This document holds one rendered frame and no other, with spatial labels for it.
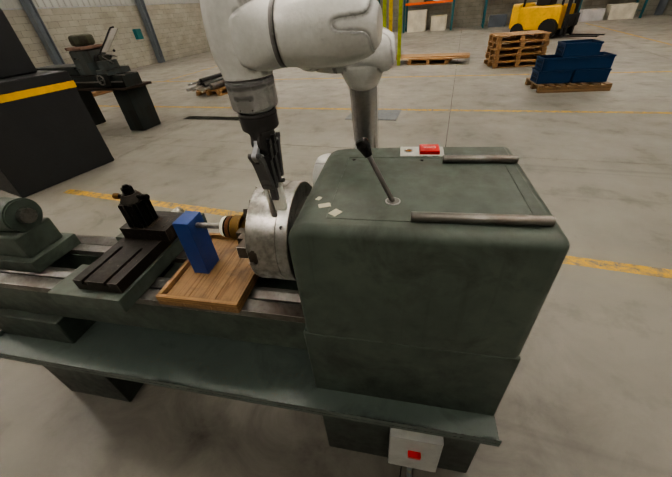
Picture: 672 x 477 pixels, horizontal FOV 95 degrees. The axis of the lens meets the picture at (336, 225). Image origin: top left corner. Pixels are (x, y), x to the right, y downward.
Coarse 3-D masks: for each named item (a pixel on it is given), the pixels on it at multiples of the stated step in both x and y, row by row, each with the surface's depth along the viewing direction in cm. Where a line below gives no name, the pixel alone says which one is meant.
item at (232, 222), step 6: (228, 216) 101; (234, 216) 100; (240, 216) 99; (228, 222) 100; (234, 222) 99; (240, 222) 99; (222, 228) 100; (228, 228) 100; (234, 228) 98; (228, 234) 100; (234, 234) 99
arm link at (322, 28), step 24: (288, 0) 46; (312, 0) 45; (336, 0) 45; (360, 0) 45; (288, 24) 46; (312, 24) 46; (336, 24) 46; (360, 24) 46; (288, 48) 48; (312, 48) 48; (336, 48) 48; (360, 48) 48
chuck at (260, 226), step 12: (252, 204) 86; (264, 204) 86; (252, 216) 85; (264, 216) 84; (252, 228) 85; (264, 228) 84; (252, 240) 85; (264, 240) 84; (264, 252) 85; (252, 264) 88; (264, 264) 87; (276, 264) 86; (264, 276) 94; (276, 276) 92
